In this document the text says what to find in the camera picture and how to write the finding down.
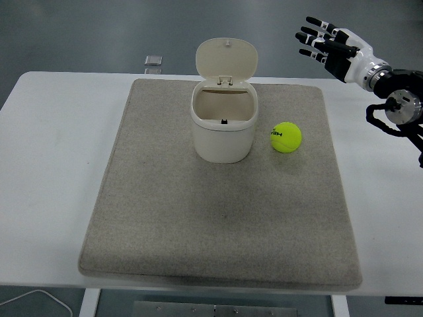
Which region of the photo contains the white cable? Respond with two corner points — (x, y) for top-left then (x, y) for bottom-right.
(0, 289), (73, 317)

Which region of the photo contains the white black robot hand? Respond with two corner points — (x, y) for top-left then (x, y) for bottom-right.
(295, 16), (391, 85)

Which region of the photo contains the black bar under table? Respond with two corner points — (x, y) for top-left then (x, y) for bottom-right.
(385, 296), (423, 305)

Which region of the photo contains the cream bin with hinged lid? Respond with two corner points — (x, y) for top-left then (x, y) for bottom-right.
(190, 38), (259, 164)

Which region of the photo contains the grey metal plate with screws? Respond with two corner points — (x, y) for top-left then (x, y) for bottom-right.
(133, 300), (298, 317)

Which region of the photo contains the white table leg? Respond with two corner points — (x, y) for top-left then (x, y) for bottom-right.
(79, 288), (102, 317)
(330, 293), (350, 317)

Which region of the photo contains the yellow-green tennis ball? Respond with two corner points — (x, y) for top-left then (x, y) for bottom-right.
(270, 122), (303, 153)

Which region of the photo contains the beige fabric mat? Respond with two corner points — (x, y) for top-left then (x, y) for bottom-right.
(77, 78), (364, 292)

